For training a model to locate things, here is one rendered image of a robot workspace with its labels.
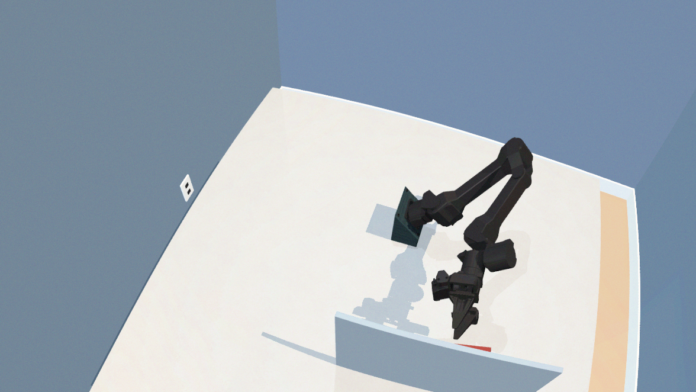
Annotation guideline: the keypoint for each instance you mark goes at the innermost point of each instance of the dark red picture frame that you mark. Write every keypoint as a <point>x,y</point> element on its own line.
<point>478,347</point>

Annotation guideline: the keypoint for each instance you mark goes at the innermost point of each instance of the grey flat square panel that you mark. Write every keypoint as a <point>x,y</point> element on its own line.
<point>430,364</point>

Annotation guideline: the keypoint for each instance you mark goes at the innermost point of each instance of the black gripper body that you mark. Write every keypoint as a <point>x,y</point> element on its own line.
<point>469,280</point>

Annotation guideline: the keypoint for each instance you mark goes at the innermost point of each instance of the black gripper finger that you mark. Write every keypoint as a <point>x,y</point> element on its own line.
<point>462,303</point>
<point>467,321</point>

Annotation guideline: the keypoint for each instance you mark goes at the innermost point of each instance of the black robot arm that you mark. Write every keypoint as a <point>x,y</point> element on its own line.
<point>446,209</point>

